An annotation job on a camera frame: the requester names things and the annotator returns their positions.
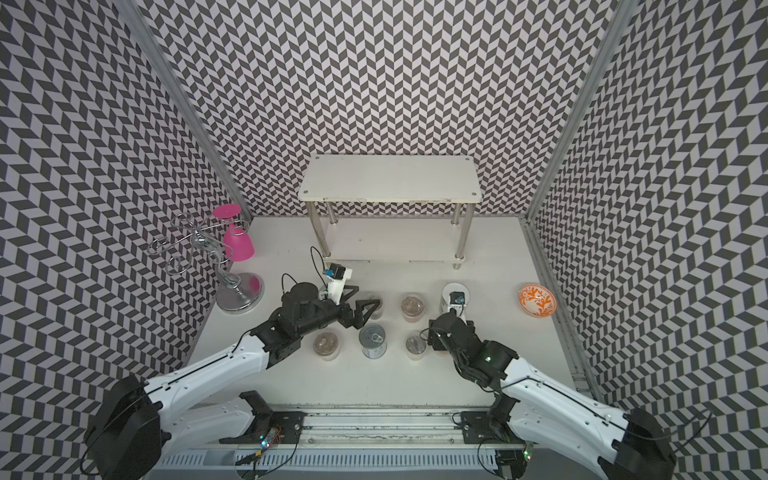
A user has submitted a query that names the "orange patterned bowl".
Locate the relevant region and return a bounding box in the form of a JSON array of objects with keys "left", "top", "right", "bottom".
[{"left": 518, "top": 284, "right": 558, "bottom": 318}]

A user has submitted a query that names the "orange label small tub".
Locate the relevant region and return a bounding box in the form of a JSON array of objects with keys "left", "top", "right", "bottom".
[{"left": 405, "top": 333, "right": 428, "bottom": 361}]

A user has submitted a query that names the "red tub clear lid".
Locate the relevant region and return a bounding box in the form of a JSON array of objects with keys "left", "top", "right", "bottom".
[
  {"left": 313, "top": 331, "right": 341, "bottom": 361},
  {"left": 400, "top": 293, "right": 426, "bottom": 323}
]

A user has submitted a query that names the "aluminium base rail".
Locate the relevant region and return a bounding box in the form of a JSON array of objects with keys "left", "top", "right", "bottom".
[{"left": 142, "top": 409, "right": 569, "bottom": 479}]

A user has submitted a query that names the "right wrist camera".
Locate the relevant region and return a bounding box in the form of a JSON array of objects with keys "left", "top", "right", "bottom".
[{"left": 447, "top": 291, "right": 468, "bottom": 321}]

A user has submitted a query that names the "white lid green label jar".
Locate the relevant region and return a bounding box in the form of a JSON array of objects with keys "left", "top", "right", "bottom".
[{"left": 440, "top": 282, "right": 470, "bottom": 313}]

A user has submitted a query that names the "metal cup rack stand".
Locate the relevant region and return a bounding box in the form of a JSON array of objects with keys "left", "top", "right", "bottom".
[{"left": 148, "top": 213, "right": 265, "bottom": 314}]

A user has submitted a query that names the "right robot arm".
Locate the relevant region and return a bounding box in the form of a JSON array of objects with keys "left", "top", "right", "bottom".
[{"left": 427, "top": 311, "right": 676, "bottom": 479}]

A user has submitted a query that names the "pink plastic cup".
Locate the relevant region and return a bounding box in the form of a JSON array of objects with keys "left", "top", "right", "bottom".
[{"left": 212, "top": 203, "right": 254, "bottom": 262}]

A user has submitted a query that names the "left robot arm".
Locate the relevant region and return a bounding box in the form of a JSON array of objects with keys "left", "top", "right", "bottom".
[{"left": 83, "top": 282, "right": 381, "bottom": 479}]

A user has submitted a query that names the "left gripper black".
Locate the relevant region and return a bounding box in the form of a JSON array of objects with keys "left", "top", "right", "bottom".
[{"left": 298, "top": 285, "right": 380, "bottom": 338}]

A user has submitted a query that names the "white two-tier shelf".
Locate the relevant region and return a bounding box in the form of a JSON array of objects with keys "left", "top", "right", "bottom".
[{"left": 298, "top": 155, "right": 483, "bottom": 269}]

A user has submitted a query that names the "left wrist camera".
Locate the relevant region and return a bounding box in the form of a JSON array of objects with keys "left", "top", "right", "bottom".
[{"left": 324, "top": 263, "right": 352, "bottom": 305}]

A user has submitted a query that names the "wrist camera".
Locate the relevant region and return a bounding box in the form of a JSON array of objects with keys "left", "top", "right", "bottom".
[
  {"left": 324, "top": 263, "right": 352, "bottom": 305},
  {"left": 447, "top": 291, "right": 468, "bottom": 321}
]

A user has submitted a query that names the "aluminium corner post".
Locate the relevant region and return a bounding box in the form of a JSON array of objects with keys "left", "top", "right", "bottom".
[
  {"left": 526, "top": 0, "right": 638, "bottom": 221},
  {"left": 113, "top": 0, "right": 253, "bottom": 221}
]

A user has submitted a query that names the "aluminium corner post right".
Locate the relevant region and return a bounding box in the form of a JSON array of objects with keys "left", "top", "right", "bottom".
[{"left": 526, "top": 0, "right": 638, "bottom": 221}]

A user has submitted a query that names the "aluminium corner post left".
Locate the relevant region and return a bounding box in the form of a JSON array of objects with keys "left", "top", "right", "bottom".
[{"left": 113, "top": 0, "right": 253, "bottom": 221}]

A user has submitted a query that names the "purple label tin can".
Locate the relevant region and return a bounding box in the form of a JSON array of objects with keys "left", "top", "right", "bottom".
[{"left": 358, "top": 324, "right": 387, "bottom": 360}]

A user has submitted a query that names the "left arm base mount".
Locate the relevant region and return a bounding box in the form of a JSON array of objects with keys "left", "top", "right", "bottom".
[{"left": 219, "top": 390, "right": 307, "bottom": 448}]

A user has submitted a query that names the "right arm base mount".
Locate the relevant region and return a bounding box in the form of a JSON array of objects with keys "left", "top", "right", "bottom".
[{"left": 457, "top": 394, "right": 523, "bottom": 445}]

